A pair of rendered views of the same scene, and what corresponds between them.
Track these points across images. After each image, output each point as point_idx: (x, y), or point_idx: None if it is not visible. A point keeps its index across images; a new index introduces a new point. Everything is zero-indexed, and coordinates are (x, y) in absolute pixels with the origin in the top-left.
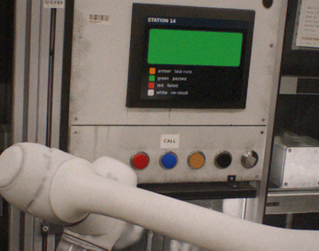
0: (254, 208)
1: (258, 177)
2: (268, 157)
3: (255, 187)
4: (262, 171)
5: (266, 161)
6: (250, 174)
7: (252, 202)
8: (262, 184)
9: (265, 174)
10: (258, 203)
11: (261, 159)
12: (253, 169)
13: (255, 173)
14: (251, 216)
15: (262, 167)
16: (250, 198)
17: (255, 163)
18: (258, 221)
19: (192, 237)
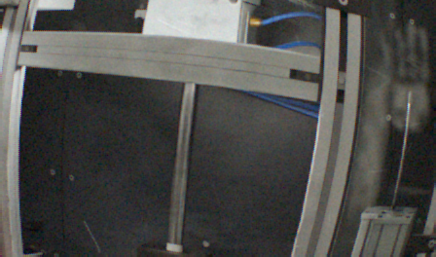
0: (6, 54)
1: None
2: None
3: (12, 18)
4: None
5: None
6: None
7: (5, 43)
8: (19, 13)
9: None
10: (11, 45)
11: None
12: None
13: None
14: (1, 66)
15: None
16: (3, 36)
17: None
18: (9, 77)
19: None
